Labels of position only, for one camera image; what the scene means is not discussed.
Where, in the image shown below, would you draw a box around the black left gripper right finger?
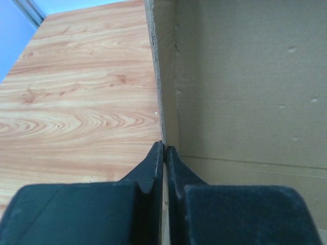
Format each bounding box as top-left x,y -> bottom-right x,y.
167,146 -> 322,244

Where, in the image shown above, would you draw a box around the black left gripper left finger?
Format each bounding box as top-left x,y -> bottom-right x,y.
1,141 -> 164,244

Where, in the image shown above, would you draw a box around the brown cardboard box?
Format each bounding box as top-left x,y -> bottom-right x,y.
145,1 -> 326,241

